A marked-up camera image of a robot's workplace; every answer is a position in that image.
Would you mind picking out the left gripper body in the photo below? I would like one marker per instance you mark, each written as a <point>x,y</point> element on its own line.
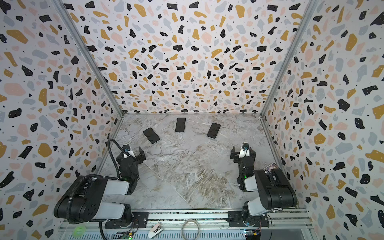
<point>135,154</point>

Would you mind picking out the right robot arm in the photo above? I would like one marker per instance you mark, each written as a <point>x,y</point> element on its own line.
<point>274,189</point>

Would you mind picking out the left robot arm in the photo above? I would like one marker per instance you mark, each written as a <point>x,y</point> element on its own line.
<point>83,201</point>

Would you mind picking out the left black phone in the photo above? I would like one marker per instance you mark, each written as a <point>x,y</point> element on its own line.
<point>151,135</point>

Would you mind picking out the black phone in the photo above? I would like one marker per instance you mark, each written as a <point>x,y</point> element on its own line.
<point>151,135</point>
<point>180,125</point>

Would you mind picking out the middle black phone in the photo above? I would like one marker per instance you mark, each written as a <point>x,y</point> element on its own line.
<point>180,125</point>

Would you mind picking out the colourful printed card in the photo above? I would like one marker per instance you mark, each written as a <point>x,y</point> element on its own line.
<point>271,167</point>

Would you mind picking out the white pink small device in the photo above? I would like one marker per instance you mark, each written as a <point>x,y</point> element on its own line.
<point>155,230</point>

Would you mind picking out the green tape roll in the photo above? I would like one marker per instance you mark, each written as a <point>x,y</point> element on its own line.
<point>79,231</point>

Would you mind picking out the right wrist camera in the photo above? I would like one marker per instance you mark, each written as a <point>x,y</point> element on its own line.
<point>245,150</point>

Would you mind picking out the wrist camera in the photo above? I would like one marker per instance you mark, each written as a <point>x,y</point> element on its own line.
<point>245,150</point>
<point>128,152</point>

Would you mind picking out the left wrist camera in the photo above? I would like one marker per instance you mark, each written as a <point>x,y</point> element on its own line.
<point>128,152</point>

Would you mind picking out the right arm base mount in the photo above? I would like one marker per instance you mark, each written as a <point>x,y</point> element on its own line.
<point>240,219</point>

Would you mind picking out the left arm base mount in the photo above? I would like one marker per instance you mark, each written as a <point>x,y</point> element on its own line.
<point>134,220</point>

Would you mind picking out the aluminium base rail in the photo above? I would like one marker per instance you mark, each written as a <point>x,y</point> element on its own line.
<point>202,224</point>

